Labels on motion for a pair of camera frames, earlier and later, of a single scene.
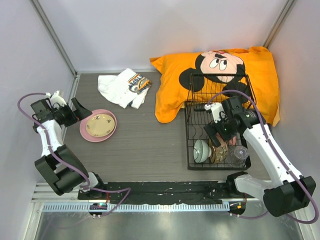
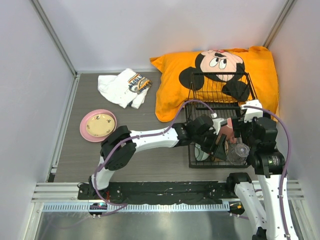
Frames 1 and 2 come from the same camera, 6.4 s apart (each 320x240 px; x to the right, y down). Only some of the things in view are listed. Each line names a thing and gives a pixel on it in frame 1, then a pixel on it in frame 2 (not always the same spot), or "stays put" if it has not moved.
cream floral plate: [100, 125] stays put
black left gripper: [81, 112] to [219, 152]
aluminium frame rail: [58, 44] stays put
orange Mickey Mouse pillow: [198, 78] stays put
